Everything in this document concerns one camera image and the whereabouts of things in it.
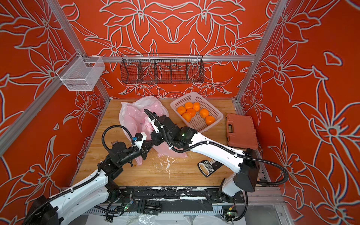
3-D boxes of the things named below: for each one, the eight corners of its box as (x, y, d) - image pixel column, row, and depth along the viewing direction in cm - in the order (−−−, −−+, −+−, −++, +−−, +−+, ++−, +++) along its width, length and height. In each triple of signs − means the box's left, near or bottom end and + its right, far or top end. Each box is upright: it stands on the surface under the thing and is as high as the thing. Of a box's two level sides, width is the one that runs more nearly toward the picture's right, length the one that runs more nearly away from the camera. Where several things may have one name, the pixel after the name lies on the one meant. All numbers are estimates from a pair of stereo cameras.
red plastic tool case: (226, 145, 94) (229, 141, 89) (225, 118, 109) (227, 113, 105) (254, 150, 92) (258, 146, 87) (249, 121, 107) (252, 116, 102)
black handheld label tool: (204, 179, 80) (205, 178, 79) (195, 165, 86) (195, 164, 84) (222, 166, 85) (223, 164, 84) (212, 153, 90) (213, 152, 89)
